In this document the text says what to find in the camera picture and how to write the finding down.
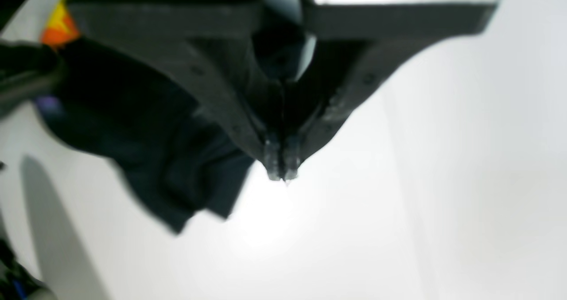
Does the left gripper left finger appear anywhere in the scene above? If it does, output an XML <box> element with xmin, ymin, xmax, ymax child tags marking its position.
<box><xmin>67</xmin><ymin>0</ymin><xmax>284</xmax><ymax>181</ymax></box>

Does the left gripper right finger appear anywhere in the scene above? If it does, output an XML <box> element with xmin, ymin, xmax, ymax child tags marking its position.
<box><xmin>282</xmin><ymin>0</ymin><xmax>500</xmax><ymax>181</ymax></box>

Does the black T-shirt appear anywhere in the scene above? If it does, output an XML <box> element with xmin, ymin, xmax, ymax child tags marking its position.
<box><xmin>35</xmin><ymin>38</ymin><xmax>254</xmax><ymax>234</ymax></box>

